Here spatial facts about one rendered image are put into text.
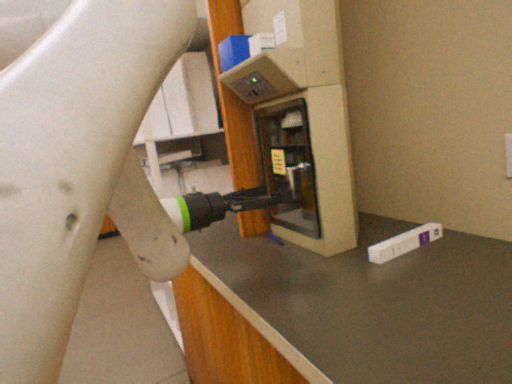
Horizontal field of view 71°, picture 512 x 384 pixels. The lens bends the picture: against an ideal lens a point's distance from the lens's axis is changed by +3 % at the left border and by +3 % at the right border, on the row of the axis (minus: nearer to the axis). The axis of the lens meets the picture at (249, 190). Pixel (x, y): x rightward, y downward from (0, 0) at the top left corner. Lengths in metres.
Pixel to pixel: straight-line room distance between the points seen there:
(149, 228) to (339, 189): 0.57
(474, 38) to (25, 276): 1.14
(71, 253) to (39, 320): 0.04
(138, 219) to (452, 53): 0.96
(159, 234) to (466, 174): 0.90
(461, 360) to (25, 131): 0.63
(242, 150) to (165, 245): 0.66
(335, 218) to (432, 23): 0.64
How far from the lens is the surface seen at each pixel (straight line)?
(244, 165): 1.27
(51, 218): 0.20
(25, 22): 0.51
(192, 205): 0.84
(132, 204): 0.62
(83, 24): 0.34
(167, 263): 0.71
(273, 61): 0.93
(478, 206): 1.22
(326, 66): 1.01
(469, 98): 1.19
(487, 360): 0.68
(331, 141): 1.00
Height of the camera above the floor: 1.32
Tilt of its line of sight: 9 degrees down
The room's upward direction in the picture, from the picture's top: 8 degrees counter-clockwise
